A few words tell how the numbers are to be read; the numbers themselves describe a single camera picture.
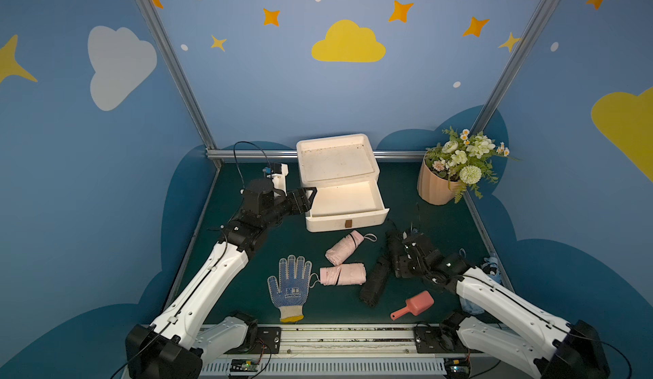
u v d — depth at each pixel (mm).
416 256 631
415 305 796
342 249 906
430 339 746
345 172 868
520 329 457
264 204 545
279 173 648
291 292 835
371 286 824
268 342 738
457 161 840
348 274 844
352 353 734
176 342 378
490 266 848
